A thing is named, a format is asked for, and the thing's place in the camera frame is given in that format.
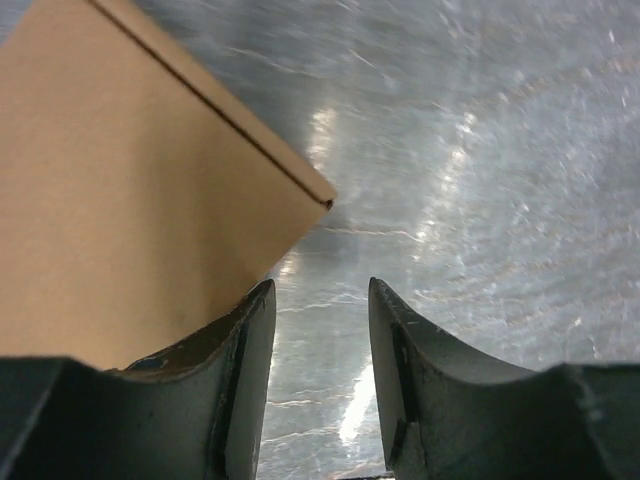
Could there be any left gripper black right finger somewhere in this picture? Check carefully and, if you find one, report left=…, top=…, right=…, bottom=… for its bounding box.
left=368, top=278, right=639, bottom=479

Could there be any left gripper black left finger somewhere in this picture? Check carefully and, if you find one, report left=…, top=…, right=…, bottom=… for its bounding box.
left=1, top=280, right=276, bottom=479

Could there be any small brown cardboard box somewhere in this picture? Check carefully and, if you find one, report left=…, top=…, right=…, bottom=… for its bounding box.
left=1, top=1, right=336, bottom=368

